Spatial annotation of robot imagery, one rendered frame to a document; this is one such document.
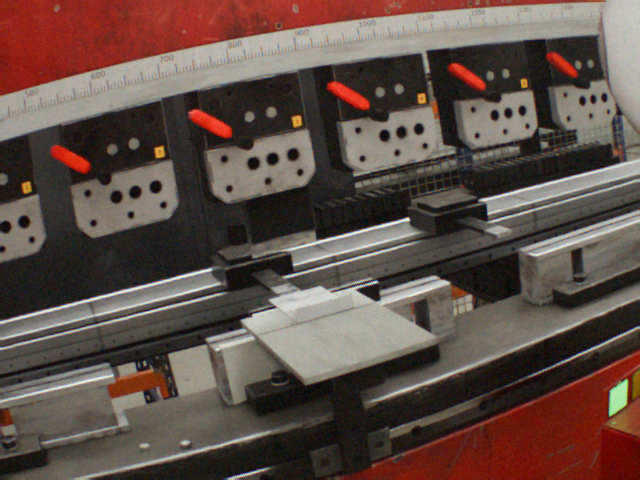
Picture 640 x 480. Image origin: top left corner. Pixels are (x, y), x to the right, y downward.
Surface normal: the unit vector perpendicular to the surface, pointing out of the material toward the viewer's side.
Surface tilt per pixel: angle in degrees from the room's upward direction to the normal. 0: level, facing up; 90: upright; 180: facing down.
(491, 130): 90
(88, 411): 90
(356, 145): 90
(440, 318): 90
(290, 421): 0
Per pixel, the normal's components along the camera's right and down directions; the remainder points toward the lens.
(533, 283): -0.92, 0.23
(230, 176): 0.36, 0.18
